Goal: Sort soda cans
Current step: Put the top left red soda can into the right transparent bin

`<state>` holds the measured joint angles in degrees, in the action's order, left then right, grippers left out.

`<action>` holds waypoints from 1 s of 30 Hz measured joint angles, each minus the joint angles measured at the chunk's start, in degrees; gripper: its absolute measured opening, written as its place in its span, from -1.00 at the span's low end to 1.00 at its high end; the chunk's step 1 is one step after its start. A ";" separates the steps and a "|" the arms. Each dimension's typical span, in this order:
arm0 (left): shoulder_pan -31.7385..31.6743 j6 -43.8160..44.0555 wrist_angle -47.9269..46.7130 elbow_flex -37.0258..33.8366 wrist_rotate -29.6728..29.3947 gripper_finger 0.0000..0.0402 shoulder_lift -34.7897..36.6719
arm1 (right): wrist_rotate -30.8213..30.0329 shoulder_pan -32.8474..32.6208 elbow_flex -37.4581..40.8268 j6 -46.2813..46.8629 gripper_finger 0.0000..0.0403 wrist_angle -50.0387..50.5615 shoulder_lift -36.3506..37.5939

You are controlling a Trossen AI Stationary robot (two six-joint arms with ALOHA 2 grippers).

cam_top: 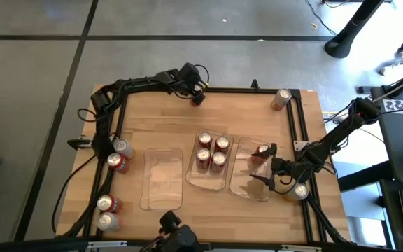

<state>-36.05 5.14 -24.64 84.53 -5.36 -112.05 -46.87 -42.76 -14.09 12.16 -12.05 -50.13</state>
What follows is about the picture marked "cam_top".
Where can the black stand leg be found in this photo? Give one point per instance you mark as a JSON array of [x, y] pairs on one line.
[[352, 29]]

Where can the black desk crossbar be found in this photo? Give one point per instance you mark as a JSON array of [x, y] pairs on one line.
[[362, 175]]

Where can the person's foot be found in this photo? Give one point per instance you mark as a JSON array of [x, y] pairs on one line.
[[392, 66]]

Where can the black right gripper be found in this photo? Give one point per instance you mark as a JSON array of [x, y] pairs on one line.
[[289, 169]]

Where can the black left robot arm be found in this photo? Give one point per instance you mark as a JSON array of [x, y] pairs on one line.
[[135, 84]]

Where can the black metal crossbar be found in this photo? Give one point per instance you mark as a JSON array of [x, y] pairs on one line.
[[47, 246]]

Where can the silver metal bracket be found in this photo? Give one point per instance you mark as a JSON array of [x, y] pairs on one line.
[[298, 145]]

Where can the red Coca-Cola can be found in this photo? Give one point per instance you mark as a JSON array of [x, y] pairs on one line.
[[205, 139], [203, 155], [219, 159], [222, 143]]

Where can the yellow floor scrap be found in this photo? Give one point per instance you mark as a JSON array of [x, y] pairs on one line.
[[313, 25]]

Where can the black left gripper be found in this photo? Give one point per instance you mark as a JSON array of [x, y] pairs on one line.
[[187, 75]]

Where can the black desk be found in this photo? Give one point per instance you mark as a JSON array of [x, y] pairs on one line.
[[397, 140]]

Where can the black frame clamp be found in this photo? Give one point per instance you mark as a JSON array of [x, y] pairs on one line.
[[255, 84]]

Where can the clear plastic bin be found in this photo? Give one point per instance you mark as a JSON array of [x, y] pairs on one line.
[[205, 180], [161, 196], [247, 189]]

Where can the black metal table frame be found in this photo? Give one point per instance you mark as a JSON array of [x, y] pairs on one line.
[[240, 90]]

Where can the silver and orange soda can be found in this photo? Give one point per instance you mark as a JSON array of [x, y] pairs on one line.
[[298, 192], [281, 99], [107, 221], [122, 147]]

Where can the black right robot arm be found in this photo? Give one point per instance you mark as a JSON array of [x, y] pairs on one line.
[[338, 131]]

